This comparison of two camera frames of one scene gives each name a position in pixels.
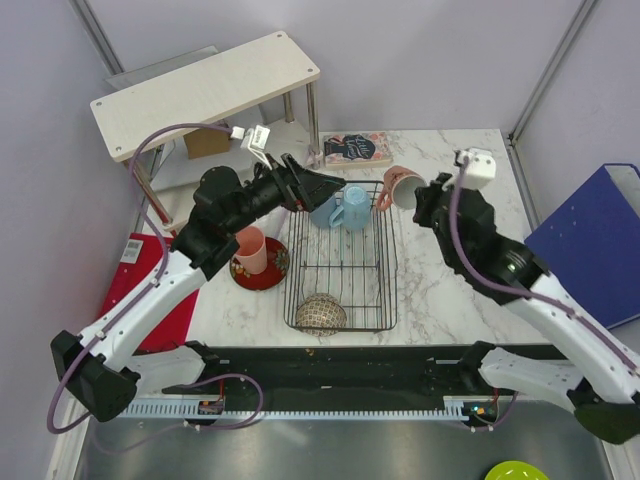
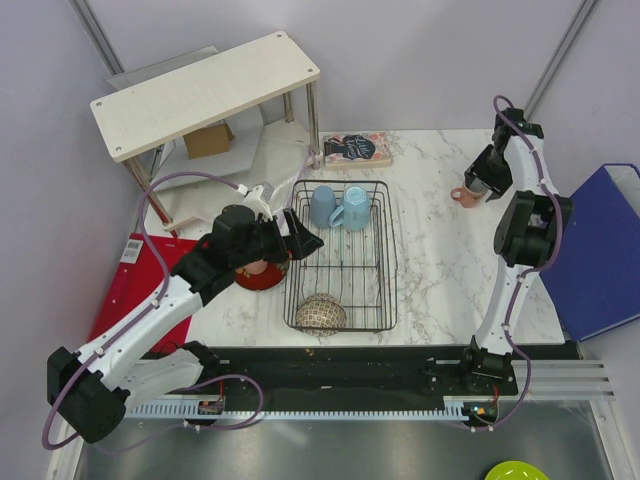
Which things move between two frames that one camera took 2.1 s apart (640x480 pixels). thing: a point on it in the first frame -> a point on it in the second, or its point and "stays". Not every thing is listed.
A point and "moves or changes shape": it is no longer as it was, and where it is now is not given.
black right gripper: [428, 196] -> [494, 184]
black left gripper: [301, 189] -> [303, 240]
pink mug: [399, 187] moves or changes shape
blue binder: [590, 245] stays
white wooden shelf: [205, 95] stays
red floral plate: [277, 266] stays
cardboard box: [203, 142] stays
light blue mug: [353, 209] stays
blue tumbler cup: [320, 216] stays
